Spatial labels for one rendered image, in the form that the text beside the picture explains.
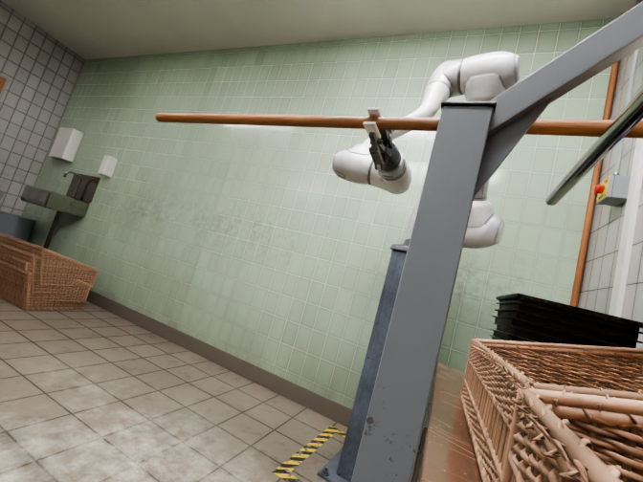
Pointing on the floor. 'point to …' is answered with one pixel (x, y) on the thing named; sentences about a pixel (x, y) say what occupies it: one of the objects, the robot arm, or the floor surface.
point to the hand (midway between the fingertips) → (374, 123)
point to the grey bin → (15, 226)
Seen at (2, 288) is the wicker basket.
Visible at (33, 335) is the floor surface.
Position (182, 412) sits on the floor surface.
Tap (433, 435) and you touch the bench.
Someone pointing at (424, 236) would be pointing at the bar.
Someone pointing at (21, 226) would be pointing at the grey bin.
